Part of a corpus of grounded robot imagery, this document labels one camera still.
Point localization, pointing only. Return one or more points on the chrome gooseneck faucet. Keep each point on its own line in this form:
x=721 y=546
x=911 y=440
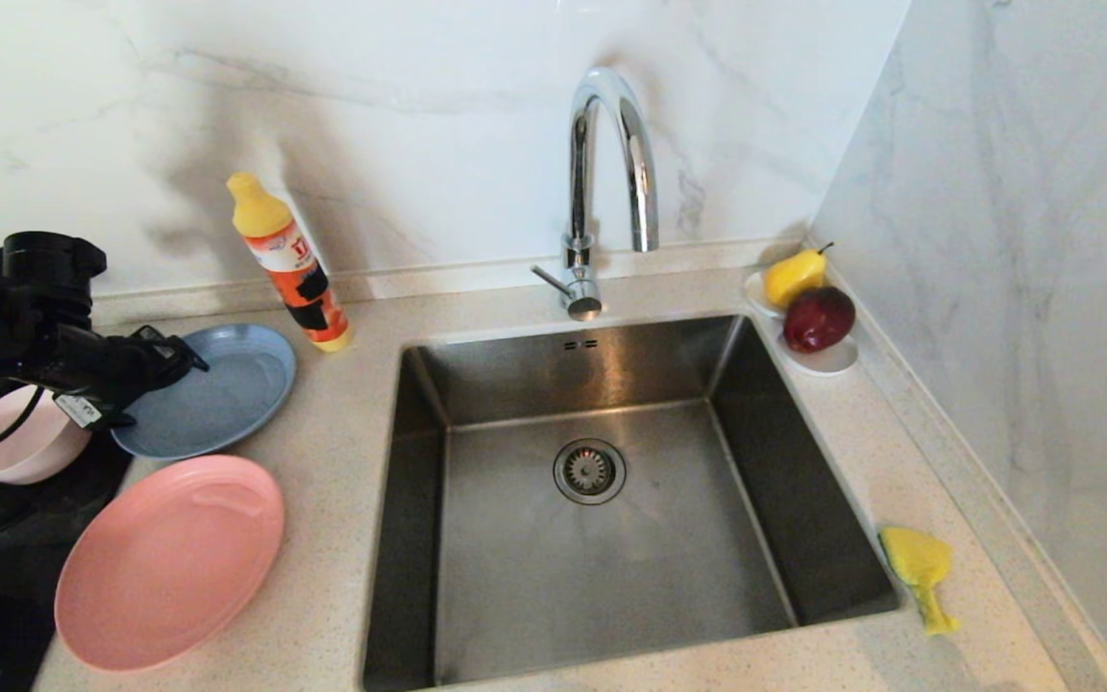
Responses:
x=580 y=192

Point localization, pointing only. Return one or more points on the black induction cooktop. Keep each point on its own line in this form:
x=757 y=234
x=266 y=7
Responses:
x=15 y=567

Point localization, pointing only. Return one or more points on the red apple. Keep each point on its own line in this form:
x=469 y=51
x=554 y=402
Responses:
x=818 y=319

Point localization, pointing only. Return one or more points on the orange dish soap bottle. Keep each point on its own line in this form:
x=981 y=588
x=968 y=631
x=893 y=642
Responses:
x=289 y=269

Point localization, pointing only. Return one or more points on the white fruit dish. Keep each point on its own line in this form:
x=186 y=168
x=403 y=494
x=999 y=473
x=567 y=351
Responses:
x=830 y=362

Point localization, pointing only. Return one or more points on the pink bowl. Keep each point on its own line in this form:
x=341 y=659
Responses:
x=20 y=452

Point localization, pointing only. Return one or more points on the metal sink drain strainer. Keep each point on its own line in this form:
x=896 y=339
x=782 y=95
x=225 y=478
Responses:
x=590 y=472

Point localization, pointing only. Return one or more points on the stainless steel sink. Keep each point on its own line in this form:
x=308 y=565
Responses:
x=515 y=596

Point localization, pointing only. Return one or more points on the blue grey plate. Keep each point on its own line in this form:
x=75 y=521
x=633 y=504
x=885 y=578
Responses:
x=227 y=384

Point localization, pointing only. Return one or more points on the yellow pear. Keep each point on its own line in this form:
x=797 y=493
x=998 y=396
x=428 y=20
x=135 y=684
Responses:
x=794 y=277

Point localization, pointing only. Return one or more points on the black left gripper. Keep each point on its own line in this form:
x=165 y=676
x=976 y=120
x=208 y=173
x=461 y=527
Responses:
x=44 y=317

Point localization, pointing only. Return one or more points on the pink plate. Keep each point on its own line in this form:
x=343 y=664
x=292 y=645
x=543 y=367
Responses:
x=169 y=567

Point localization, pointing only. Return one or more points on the yellow green sponge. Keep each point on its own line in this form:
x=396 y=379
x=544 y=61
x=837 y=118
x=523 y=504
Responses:
x=919 y=557

